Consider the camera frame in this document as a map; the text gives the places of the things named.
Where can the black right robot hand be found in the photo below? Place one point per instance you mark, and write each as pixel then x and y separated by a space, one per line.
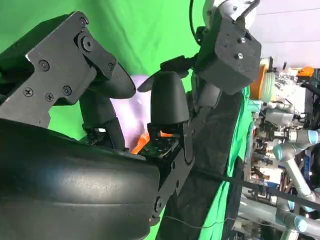
pixel 75 187

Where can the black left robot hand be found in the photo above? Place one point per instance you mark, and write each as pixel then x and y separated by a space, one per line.
pixel 180 63

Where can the orange and white bread roll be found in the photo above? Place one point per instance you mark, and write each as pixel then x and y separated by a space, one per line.
pixel 140 143

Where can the green table cloth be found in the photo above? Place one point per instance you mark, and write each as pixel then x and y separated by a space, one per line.
pixel 150 25

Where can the lilac plate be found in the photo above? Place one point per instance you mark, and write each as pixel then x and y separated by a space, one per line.
pixel 135 117

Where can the orange container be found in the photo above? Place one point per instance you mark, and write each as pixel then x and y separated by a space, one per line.
pixel 257 85

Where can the black backdrop cloth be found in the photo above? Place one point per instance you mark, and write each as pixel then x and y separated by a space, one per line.
pixel 207 150

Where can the pale green stacked cups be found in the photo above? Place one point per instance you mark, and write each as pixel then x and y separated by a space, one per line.
pixel 268 87

